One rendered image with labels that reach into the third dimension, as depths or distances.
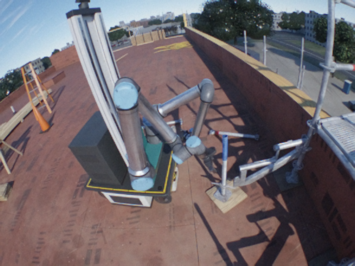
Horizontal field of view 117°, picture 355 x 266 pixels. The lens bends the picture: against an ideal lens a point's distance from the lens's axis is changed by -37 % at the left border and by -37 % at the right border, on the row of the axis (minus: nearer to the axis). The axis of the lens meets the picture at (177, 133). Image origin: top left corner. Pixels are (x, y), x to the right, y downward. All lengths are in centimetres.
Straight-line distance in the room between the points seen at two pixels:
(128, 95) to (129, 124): 16
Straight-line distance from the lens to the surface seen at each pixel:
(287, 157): 165
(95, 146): 136
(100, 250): 188
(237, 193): 179
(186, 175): 197
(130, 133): 92
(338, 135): 153
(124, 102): 82
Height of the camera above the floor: 154
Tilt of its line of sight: 37 degrees down
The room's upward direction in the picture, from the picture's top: 12 degrees counter-clockwise
